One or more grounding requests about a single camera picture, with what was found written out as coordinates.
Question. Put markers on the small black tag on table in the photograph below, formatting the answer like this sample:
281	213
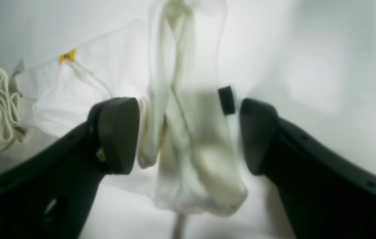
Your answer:
227	101

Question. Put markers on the white printed T-shirt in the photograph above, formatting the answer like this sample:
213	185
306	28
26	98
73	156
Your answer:
167	60

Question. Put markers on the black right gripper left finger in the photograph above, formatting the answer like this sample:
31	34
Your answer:
50	195

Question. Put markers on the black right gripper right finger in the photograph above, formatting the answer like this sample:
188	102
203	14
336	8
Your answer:
324	195

